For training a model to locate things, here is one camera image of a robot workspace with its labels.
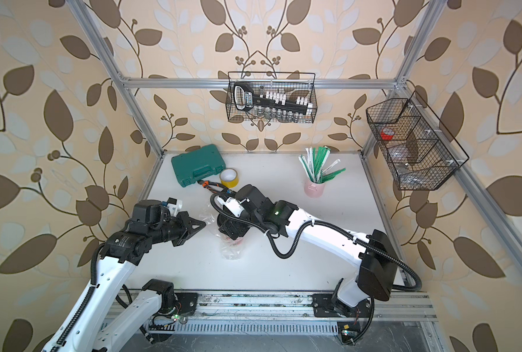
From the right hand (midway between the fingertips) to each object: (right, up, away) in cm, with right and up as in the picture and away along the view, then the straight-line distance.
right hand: (229, 219), depth 74 cm
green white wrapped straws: (+34, +21, +22) cm, 46 cm away
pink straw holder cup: (+34, +8, +23) cm, 42 cm away
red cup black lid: (+2, -9, +6) cm, 11 cm away
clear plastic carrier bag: (-1, -13, +8) cm, 15 cm away
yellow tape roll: (-7, +14, +36) cm, 39 cm away
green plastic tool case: (-23, +21, +38) cm, 49 cm away
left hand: (-8, 0, -3) cm, 9 cm away
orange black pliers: (-17, +11, +34) cm, 39 cm away
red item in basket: (+58, +30, +8) cm, 66 cm away
